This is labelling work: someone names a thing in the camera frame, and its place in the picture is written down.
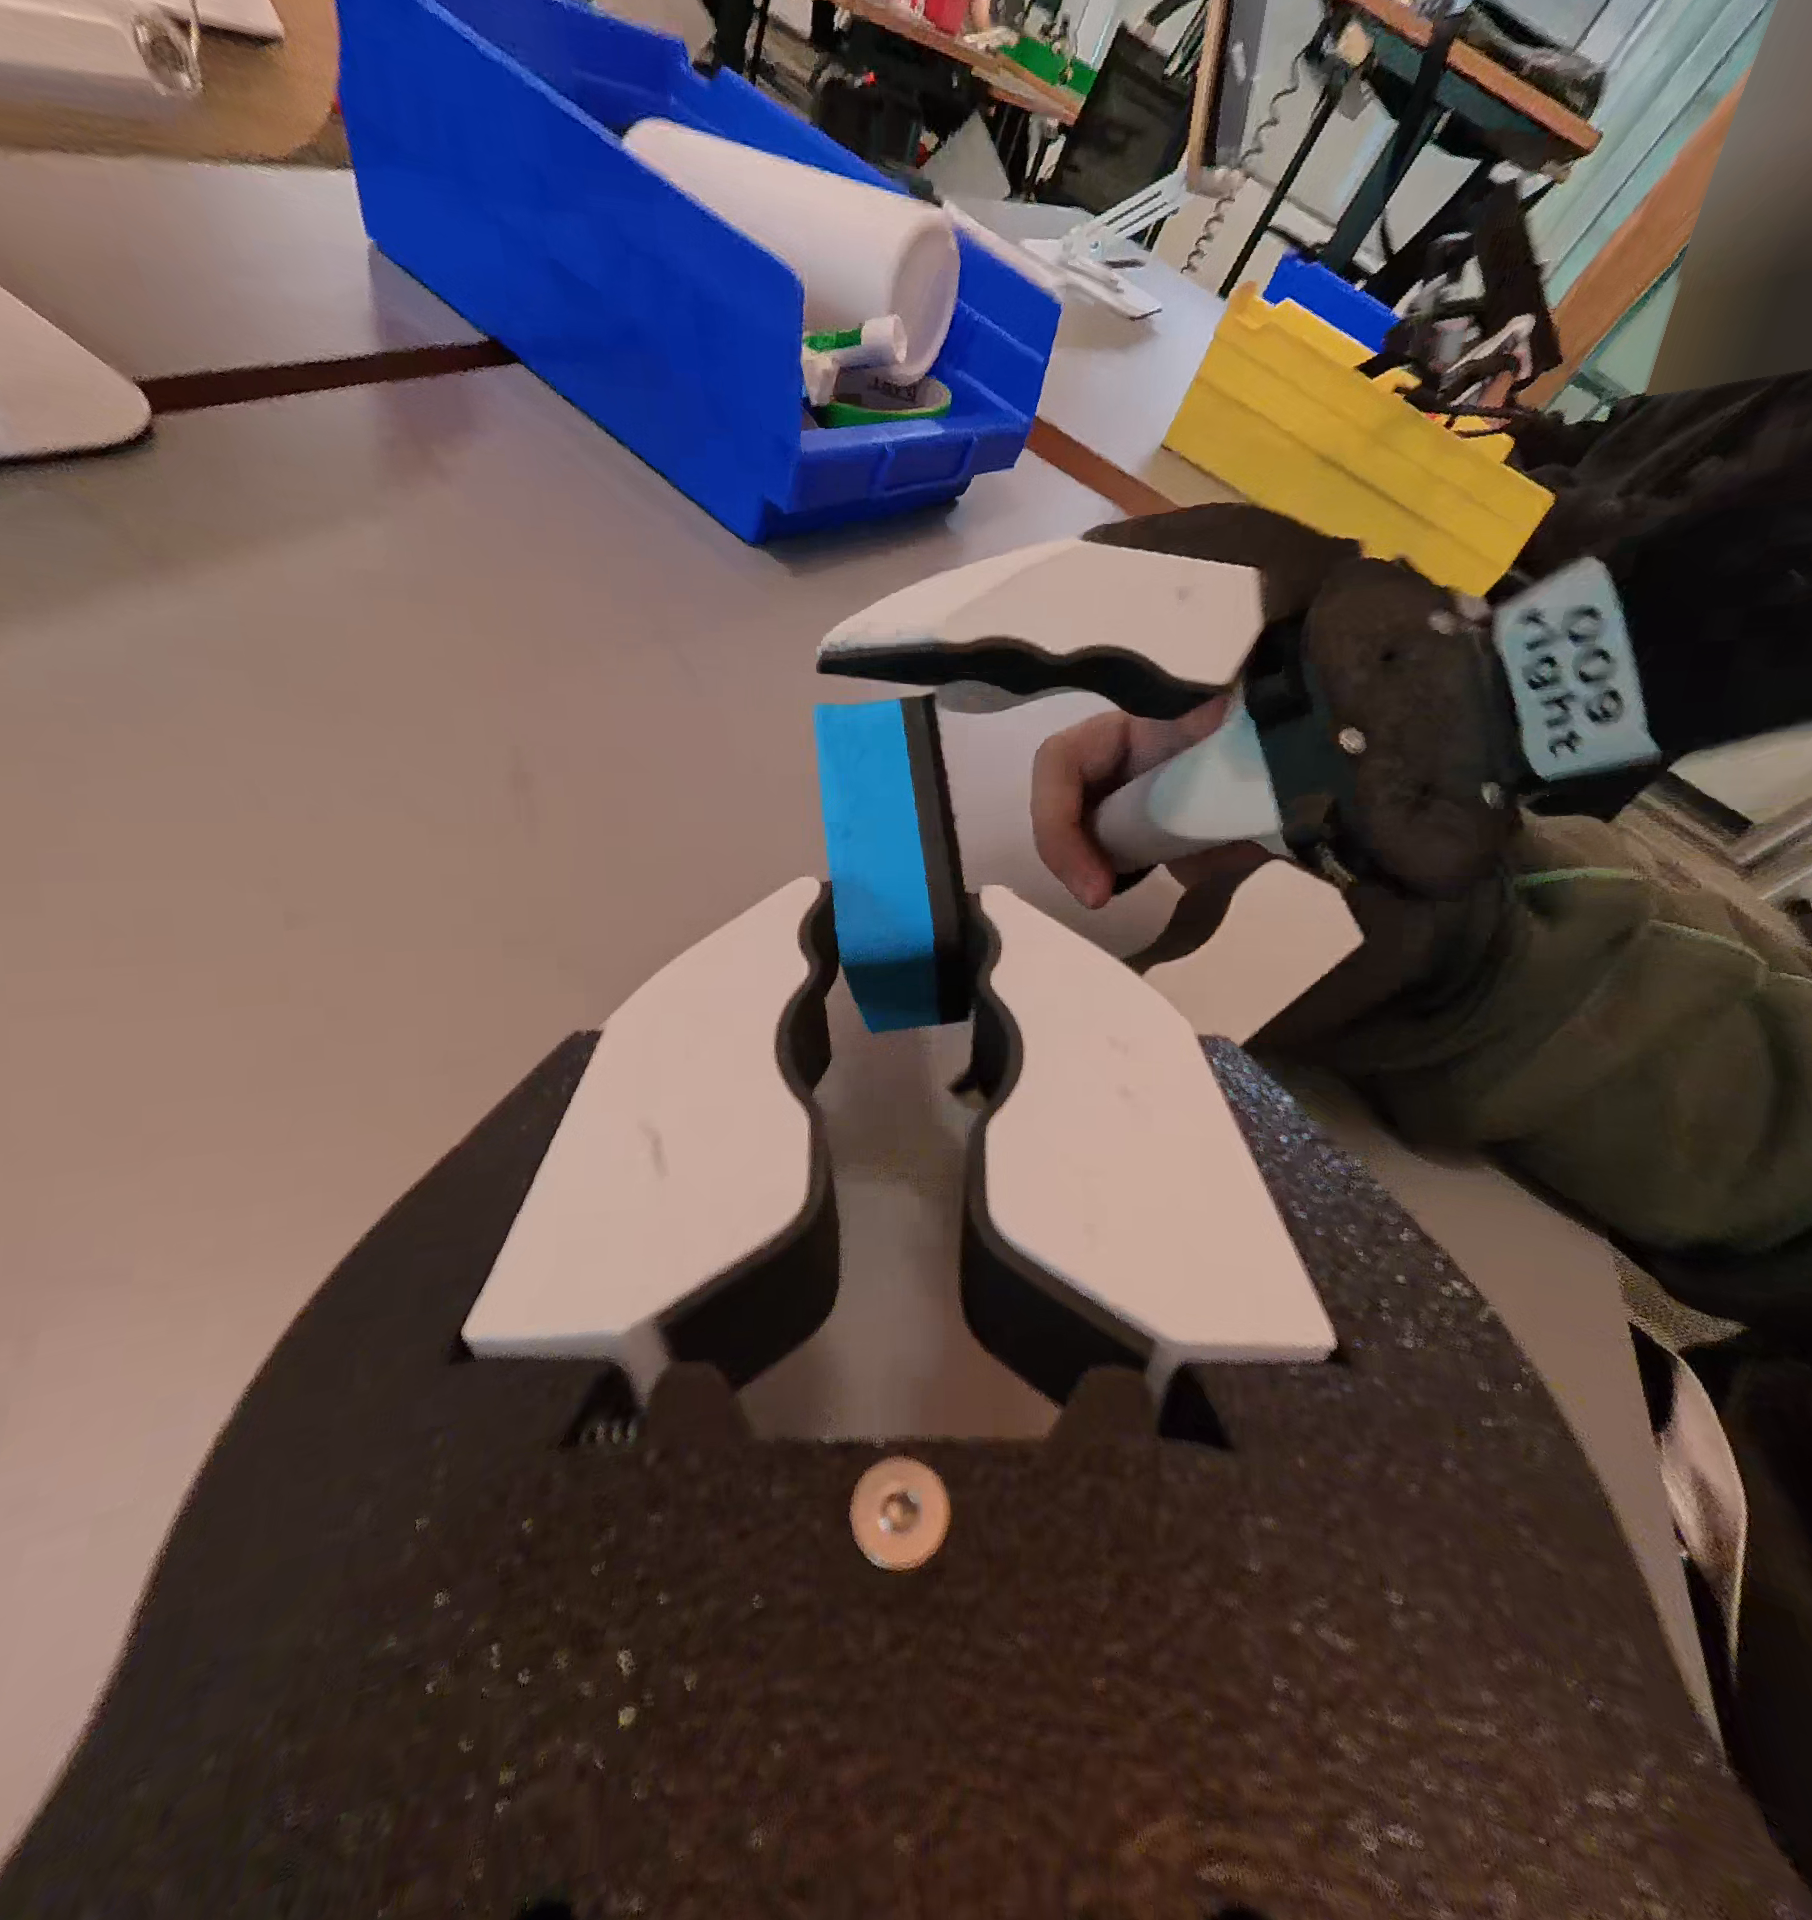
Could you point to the blue storage bin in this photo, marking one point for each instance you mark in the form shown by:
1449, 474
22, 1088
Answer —
546, 271

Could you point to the grey cardboard sheet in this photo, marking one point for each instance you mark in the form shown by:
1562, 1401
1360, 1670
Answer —
968, 158

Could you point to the white green marker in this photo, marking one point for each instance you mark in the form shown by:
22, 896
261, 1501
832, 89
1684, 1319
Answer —
861, 343

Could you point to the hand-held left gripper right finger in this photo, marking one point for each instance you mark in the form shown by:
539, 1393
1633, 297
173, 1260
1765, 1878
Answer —
1146, 1186

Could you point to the white rounded base board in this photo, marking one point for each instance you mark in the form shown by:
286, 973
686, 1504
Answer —
22, 376

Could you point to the person's right hand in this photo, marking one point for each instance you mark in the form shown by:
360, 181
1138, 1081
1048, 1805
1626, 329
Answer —
1087, 781

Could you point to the black board on white stand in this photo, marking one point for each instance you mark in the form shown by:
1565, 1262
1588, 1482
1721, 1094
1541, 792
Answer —
1132, 241

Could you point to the person's torso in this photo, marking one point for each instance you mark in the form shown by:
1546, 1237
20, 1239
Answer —
1791, 1501

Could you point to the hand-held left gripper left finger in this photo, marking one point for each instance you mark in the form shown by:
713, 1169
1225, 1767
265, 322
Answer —
666, 1169

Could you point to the wooden sign board with paper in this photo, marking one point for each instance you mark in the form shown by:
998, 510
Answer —
36, 75

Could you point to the blue bin with white tag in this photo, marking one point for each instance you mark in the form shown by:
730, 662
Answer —
1334, 301

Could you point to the blue eraser with black felt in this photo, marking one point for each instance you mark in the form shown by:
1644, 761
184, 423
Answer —
876, 856

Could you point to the yellow bin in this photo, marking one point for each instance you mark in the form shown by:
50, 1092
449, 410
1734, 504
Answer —
1341, 434

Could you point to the wooden top standing desk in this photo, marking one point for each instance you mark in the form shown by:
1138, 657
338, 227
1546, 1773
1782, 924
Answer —
1476, 67

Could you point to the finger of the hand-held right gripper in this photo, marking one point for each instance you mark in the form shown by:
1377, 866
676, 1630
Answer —
1115, 609
996, 697

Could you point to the person's right forearm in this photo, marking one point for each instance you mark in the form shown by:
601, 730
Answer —
1626, 1050

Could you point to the white cylinder roll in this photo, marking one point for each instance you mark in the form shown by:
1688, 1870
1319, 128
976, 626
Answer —
817, 227

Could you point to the green tape roll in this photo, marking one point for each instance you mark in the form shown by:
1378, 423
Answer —
893, 401

